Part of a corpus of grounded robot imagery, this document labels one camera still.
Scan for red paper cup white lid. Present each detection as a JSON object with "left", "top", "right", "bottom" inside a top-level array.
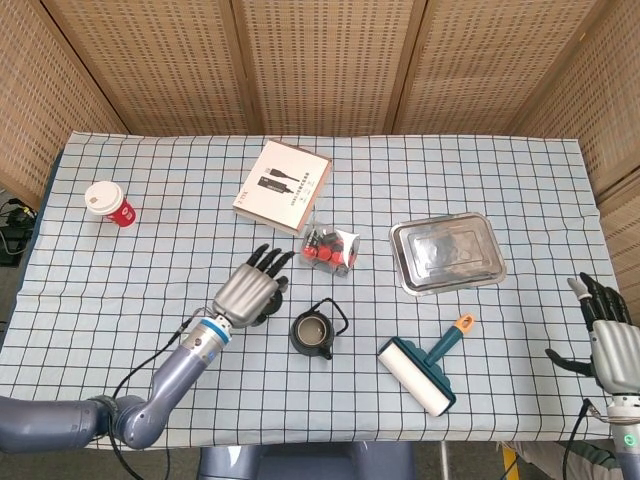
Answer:
[{"left": 83, "top": 180, "right": 137, "bottom": 229}]

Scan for stainless steel rectangular tray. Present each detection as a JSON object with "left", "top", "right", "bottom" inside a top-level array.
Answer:
[{"left": 389, "top": 211, "right": 508, "bottom": 297}]

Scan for woven bamboo screen panel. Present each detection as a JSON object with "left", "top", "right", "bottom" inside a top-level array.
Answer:
[
  {"left": 509, "top": 0, "right": 640, "bottom": 197},
  {"left": 42, "top": 0, "right": 264, "bottom": 137},
  {"left": 0, "top": 0, "right": 129, "bottom": 209},
  {"left": 230, "top": 0, "right": 429, "bottom": 137},
  {"left": 597, "top": 169, "right": 640, "bottom": 326},
  {"left": 384, "top": 0, "right": 619, "bottom": 137}
]

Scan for clear bag red black caps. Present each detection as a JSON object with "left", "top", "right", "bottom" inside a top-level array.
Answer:
[{"left": 299, "top": 223, "right": 361, "bottom": 277}]

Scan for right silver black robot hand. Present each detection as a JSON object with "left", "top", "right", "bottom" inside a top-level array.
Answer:
[{"left": 544, "top": 272, "right": 640, "bottom": 400}]

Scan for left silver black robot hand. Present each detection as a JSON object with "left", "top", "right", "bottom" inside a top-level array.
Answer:
[{"left": 213, "top": 244, "right": 296, "bottom": 330}]

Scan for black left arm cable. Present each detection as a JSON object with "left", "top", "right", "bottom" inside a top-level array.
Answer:
[{"left": 110, "top": 315, "right": 207, "bottom": 480}]

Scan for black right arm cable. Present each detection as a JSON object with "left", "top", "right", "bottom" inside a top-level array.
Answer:
[{"left": 561, "top": 397, "right": 596, "bottom": 480}]

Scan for white cable packaging box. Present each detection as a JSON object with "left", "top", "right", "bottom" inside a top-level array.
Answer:
[{"left": 231, "top": 139, "right": 333, "bottom": 237}]

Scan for blue white checkered tablecloth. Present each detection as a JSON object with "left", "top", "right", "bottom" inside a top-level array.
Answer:
[{"left": 0, "top": 130, "right": 627, "bottom": 447}]

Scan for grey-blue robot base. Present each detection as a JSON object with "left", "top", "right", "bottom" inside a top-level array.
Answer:
[{"left": 198, "top": 441, "right": 417, "bottom": 480}]

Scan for black power strip with cables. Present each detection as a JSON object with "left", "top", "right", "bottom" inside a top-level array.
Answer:
[{"left": 0, "top": 196, "right": 39, "bottom": 267}]

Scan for black teapot with handle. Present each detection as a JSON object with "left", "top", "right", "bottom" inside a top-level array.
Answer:
[{"left": 289, "top": 297, "right": 350, "bottom": 361}]

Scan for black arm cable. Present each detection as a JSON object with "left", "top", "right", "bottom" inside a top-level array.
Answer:
[
  {"left": 561, "top": 397, "right": 596, "bottom": 480},
  {"left": 110, "top": 315, "right": 207, "bottom": 480}
]

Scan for teal lint roller orange tip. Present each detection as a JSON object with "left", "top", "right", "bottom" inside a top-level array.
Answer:
[{"left": 376, "top": 313, "right": 476, "bottom": 418}]

